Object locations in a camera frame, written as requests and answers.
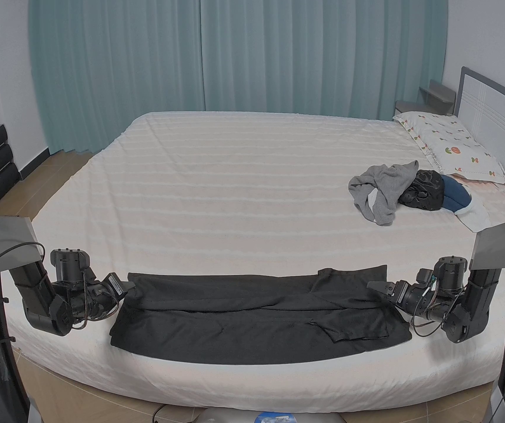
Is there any blue-green curtain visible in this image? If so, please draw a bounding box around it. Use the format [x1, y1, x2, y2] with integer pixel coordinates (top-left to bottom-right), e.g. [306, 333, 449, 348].
[28, 0, 205, 154]
[200, 0, 449, 120]

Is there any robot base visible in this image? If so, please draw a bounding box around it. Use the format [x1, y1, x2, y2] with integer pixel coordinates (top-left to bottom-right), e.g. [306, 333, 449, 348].
[200, 407, 312, 423]

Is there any bed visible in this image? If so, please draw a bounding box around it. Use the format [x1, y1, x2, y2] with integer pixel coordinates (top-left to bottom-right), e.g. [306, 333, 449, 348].
[3, 66, 505, 413]

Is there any black shiny garment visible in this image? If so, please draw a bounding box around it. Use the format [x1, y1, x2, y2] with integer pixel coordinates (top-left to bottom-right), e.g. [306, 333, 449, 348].
[399, 169, 446, 212]

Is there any dark blue garment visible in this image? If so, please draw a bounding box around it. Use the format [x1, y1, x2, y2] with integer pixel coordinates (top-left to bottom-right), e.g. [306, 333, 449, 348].
[440, 175, 475, 214]

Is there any black T-shirt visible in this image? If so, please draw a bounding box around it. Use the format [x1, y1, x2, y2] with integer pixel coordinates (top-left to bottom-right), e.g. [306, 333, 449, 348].
[110, 264, 413, 365]

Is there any grey garment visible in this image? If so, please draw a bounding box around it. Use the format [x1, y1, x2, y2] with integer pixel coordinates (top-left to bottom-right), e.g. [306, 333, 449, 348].
[348, 160, 420, 226]

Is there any white garment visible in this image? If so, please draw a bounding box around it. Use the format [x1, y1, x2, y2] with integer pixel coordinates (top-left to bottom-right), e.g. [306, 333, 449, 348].
[455, 183, 492, 231]

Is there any white printed pillow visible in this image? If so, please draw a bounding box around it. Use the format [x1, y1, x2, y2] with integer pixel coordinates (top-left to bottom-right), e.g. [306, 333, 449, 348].
[394, 111, 505, 185]

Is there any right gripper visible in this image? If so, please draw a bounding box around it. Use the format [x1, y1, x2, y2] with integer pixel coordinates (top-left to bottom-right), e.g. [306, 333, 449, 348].
[386, 279, 422, 319]

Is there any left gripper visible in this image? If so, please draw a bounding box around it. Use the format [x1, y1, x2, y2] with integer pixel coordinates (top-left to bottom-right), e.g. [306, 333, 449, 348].
[88, 281, 137, 321]

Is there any grey bedside table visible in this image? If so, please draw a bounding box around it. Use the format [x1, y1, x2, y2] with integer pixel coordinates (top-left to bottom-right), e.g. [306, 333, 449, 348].
[394, 79, 457, 115]

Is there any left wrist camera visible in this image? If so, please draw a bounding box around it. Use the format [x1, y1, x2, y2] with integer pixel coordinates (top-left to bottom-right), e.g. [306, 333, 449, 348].
[105, 273, 125, 299]

